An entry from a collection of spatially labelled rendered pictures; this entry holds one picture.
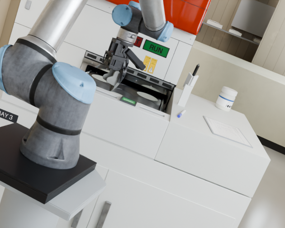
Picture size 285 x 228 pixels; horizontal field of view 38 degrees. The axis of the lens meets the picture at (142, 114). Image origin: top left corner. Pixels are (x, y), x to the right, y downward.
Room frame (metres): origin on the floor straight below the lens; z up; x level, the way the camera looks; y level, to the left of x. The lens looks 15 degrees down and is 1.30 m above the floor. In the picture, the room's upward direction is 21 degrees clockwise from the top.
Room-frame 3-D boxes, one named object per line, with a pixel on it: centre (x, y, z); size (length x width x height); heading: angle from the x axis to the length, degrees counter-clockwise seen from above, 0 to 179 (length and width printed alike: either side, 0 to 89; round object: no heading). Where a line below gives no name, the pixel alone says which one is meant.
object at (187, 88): (1.62, -0.13, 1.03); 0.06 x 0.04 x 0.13; 0
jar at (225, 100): (1.86, -0.32, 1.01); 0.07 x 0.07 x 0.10
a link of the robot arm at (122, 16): (1.56, 0.17, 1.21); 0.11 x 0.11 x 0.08; 77
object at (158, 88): (1.94, 0.13, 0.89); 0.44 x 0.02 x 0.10; 90
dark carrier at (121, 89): (1.73, 0.12, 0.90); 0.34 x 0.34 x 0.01; 0
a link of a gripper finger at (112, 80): (1.65, 0.16, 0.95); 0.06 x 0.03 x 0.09; 126
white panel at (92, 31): (1.95, 0.31, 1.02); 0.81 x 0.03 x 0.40; 90
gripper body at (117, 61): (1.66, 0.17, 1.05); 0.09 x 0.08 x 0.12; 126
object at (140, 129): (1.36, 0.18, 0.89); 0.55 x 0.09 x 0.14; 90
